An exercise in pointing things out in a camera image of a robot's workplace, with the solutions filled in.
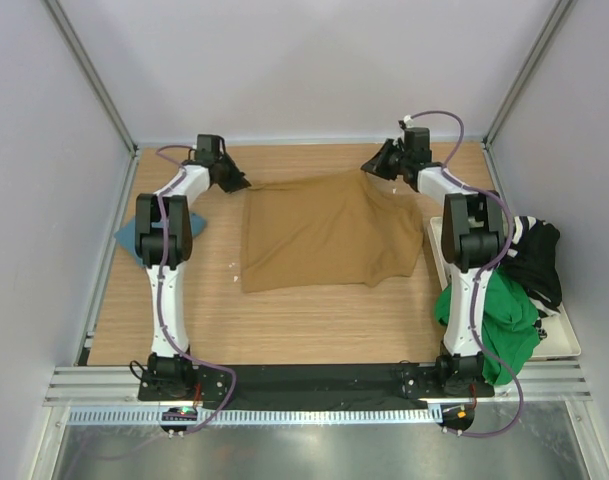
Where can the white laundry tray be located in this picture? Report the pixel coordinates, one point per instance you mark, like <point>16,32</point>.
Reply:
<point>561,341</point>

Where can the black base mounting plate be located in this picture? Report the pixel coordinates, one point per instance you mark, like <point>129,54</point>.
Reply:
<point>306,388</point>

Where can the aluminium frame post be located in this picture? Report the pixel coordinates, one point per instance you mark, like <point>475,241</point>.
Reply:
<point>75,45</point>
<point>552,25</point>

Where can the green garment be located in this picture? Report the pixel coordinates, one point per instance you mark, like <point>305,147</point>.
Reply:
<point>508,328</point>

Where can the white slotted cable duct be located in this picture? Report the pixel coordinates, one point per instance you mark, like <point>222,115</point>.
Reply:
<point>181,416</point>

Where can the tan garment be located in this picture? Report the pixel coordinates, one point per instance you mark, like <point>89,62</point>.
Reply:
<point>327,230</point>

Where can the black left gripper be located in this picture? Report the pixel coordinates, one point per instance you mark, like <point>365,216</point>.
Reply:
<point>239,181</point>

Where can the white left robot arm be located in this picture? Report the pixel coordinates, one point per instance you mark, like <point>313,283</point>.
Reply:
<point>163,241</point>

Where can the right aluminium frame post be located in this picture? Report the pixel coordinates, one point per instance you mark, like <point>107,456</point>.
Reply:
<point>552,25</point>

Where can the left aluminium frame post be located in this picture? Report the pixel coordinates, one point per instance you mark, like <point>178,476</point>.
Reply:
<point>75,45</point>

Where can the blue tank top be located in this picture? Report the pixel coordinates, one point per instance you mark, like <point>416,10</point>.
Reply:
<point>125,235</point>

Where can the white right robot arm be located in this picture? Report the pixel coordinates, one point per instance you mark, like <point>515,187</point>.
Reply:
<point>472,238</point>

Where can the black garment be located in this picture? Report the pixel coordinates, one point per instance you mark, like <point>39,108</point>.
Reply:
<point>531,262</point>

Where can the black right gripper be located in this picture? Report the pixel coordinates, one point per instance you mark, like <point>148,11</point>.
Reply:
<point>376,164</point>

